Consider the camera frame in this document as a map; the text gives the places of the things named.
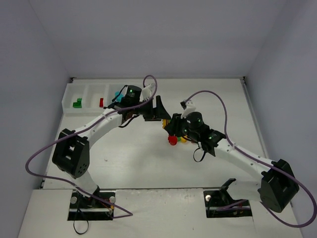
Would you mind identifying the green stepped lego brick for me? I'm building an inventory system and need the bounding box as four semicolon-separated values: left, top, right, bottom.
72;98;82;109

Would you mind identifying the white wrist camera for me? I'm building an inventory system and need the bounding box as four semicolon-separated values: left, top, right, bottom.
181;100;196;119
141;83;155;101

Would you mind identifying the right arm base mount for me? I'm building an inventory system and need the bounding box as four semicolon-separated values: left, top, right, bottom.
203;190;253;219

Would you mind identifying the black cable loop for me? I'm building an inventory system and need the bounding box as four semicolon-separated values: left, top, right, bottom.
73;208;90;235

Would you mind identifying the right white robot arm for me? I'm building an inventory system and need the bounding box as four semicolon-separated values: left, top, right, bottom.
164;112;299;213

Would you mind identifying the clear plastic sorting tray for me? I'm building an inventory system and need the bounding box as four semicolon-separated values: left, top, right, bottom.
61;83;125;114

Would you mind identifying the red round lego brick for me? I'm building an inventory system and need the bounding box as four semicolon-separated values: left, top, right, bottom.
168;135;178;146

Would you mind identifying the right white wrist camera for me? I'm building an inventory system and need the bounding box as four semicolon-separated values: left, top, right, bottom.
181;100;196;119

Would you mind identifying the yellow black striped lego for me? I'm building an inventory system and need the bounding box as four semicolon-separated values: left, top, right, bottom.
162;119;170;128

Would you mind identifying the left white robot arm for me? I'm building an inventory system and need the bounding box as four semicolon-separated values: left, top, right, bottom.
52;84;171;195

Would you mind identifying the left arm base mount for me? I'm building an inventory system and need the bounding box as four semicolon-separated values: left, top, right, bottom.
67;190;114;221

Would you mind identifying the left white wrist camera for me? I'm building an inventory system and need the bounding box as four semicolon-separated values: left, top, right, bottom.
141;83;155;101

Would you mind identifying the purple cable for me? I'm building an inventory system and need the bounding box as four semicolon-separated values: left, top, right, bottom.
25;75;158;220
182;90;315;228

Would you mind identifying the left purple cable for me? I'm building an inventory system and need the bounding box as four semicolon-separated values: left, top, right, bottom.
25;75;158;220

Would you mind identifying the cyan lego brick stack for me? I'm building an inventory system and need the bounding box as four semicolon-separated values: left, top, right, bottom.
113;91;124;102

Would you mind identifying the yellow round lego brick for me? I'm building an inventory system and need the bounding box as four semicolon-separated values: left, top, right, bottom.
180;137;187;143

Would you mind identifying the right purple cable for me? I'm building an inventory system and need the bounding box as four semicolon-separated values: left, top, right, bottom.
182;90;315;228

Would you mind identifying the small red lego brick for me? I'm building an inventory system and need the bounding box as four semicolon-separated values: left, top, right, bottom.
99;98;104;108

